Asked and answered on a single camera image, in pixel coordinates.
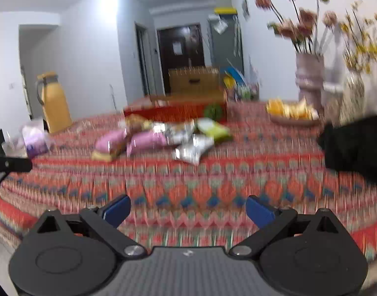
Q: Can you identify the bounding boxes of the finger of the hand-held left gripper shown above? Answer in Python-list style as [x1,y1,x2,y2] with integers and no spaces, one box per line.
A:
[0,155,33,174]

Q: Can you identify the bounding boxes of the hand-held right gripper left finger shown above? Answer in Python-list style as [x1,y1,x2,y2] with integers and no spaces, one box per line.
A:
[29,195,147,260]

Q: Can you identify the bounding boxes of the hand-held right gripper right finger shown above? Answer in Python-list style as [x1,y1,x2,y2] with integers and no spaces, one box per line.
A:
[228,195,346,259]

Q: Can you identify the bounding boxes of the yellow snack packet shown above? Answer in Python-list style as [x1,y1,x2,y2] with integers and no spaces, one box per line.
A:
[91,150,115,162]

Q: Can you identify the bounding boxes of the pink snack packet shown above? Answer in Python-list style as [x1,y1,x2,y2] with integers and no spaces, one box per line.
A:
[95,129,129,158]
[127,130,170,157]

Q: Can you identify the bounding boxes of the clear cookie packet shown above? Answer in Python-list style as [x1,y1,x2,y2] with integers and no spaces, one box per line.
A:
[123,114,154,134]

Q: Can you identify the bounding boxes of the silver snack packet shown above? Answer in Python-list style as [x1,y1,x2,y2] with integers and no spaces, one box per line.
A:
[172,135,215,165]
[154,123,196,146]

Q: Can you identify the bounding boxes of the green snack packet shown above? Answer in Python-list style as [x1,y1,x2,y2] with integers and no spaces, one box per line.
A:
[196,118,235,143]

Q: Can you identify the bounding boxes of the red cardboard box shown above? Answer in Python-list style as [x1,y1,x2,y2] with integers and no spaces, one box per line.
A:
[123,95,229,121]

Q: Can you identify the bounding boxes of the purple tissue pack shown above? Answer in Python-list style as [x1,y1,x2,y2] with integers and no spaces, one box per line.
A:
[21,118,52,158]

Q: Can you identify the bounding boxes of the yellow thermos jug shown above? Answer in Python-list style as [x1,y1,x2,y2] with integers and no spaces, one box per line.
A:
[36,72,73,134]

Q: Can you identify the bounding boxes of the patterned red tablecloth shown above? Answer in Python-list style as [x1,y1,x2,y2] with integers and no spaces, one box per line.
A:
[0,99,377,261]

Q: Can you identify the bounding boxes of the pile of orange slices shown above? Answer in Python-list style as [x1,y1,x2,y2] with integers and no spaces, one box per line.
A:
[265,98,319,121]

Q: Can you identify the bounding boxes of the dark cloth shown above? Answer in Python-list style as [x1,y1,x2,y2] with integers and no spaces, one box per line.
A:
[317,110,377,189]

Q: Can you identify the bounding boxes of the storage trolley rack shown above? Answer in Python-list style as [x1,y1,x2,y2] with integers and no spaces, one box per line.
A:
[234,83,260,101]

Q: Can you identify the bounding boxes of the blue and yellow boards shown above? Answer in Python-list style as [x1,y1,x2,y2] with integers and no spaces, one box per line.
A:
[223,66,248,89]

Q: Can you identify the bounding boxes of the pink ribbed vase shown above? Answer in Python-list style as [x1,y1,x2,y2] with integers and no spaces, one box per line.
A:
[295,52,325,109]

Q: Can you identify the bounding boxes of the brown cardboard box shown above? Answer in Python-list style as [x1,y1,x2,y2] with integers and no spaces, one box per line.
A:
[168,67,222,95]

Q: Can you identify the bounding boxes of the dark entrance door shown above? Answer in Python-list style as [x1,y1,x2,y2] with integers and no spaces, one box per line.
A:
[157,24,205,95]

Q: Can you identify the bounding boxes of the grey refrigerator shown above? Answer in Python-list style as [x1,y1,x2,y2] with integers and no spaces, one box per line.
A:
[208,14,245,82]

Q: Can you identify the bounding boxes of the dried pink roses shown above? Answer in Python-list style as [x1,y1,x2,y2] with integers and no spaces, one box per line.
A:
[251,0,339,55]

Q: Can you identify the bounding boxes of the yellow dried flowers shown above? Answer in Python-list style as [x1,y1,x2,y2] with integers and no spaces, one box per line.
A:
[339,0,377,74]

